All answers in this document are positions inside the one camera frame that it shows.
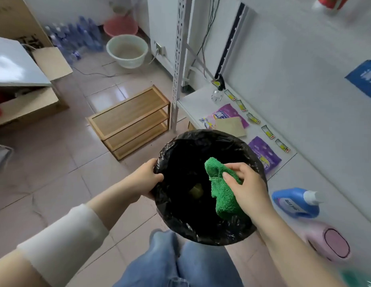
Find person's right hand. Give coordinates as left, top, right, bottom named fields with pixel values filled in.
left=222, top=162, right=277, bottom=228

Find person's left hand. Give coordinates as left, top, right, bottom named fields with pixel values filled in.
left=125, top=158, right=164, bottom=203

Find green cleaning cloth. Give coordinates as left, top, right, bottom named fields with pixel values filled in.
left=204, top=157, right=252, bottom=222

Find black-lined trash bin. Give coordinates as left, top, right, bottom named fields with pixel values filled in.
left=151, top=129, right=268, bottom=246

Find white metal shelving unit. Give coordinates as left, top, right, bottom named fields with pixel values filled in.
left=170, top=0, right=371, bottom=287

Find red cap white bottle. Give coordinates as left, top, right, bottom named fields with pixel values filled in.
left=311, top=0, right=350, bottom=12

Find person's right forearm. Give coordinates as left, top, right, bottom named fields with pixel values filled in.
left=256, top=206, right=347, bottom=287

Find person's left forearm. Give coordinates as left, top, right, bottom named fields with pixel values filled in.
left=0, top=176, right=141, bottom=287

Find person's blue jeans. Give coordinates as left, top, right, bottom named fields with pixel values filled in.
left=113, top=229, right=244, bottom=287

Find blue detergent container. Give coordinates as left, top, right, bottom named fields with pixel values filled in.
left=271, top=187, right=325, bottom=219

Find purple detergent bag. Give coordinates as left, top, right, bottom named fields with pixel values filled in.
left=248, top=136, right=282, bottom=174
left=199, top=104, right=250, bottom=130

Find row of green yellow stickers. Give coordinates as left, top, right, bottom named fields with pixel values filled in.
left=211, top=79, right=291, bottom=153

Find beige paper card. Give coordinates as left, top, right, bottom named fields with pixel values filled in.
left=214, top=116, right=247, bottom=138

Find pink plastic case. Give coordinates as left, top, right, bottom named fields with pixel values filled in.
left=305, top=221, right=352, bottom=262

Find clear pump dispenser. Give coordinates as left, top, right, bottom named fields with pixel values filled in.
left=211, top=74, right=226, bottom=104

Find pale green plastic bucket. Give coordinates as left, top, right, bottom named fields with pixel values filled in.
left=106, top=34, right=149, bottom=69

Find brown cardboard carton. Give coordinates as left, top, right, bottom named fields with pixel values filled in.
left=0, top=86, right=69, bottom=129
left=0, top=0, right=73, bottom=81

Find green printed pouch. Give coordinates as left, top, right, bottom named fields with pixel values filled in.
left=339, top=267, right=371, bottom=287

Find pink plastic basin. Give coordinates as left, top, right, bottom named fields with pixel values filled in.
left=103, top=15, right=139, bottom=38

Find pack of water bottles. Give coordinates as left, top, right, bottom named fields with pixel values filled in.
left=44, top=16, right=104, bottom=65

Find white flat board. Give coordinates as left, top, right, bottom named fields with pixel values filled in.
left=0, top=35, right=52, bottom=88

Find grey floor cable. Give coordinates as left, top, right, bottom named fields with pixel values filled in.
left=70, top=50, right=161, bottom=79

